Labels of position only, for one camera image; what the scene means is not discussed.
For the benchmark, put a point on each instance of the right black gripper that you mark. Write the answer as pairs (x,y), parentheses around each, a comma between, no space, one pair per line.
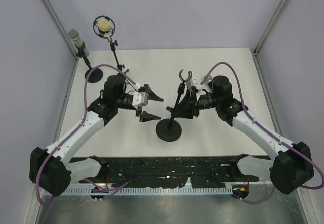
(189,106)

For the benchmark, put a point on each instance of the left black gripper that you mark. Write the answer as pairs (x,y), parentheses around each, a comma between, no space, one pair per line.
(145,116)

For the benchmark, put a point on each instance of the black round-base mic stand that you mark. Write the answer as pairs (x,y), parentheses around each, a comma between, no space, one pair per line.
(170,130)

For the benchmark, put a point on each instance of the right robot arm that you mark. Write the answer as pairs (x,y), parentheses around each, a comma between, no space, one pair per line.
(288,166)

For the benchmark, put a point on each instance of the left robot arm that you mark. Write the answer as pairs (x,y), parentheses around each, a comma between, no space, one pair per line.
(52,169)

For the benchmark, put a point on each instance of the black tripod stand with shockmount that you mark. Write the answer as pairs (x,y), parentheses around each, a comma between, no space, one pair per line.
(113,43)

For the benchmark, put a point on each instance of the cream condenser microphone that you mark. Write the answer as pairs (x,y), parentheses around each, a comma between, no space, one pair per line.
(104,27)

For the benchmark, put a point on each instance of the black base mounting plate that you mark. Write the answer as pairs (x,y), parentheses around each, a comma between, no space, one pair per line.
(171,172)

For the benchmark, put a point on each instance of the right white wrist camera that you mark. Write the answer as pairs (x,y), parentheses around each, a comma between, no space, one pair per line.
(200,85)

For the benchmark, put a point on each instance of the white slotted cable duct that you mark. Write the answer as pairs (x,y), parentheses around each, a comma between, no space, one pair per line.
(186,190)

